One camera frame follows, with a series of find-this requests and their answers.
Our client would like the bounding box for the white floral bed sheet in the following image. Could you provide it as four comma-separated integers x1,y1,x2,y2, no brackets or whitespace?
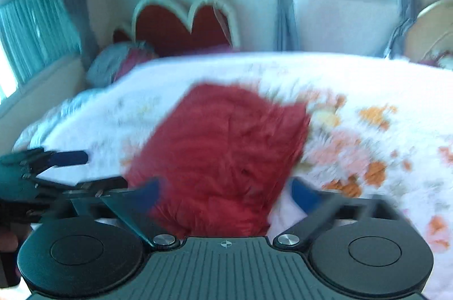
14,53,452,299

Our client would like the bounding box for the cream round headboard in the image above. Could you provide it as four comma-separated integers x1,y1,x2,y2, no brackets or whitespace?
403,0,452,63

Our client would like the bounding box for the patterned pillow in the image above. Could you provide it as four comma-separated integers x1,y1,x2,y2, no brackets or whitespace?
420,51,453,71

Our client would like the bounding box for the red heart-shaped headboard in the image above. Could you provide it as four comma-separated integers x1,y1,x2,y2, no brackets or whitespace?
112,0,242,57

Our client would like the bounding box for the red quilted down jacket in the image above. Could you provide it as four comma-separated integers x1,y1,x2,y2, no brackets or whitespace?
125,83,310,238

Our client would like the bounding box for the side window with blinds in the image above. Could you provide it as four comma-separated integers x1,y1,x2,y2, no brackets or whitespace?
1,0,81,102

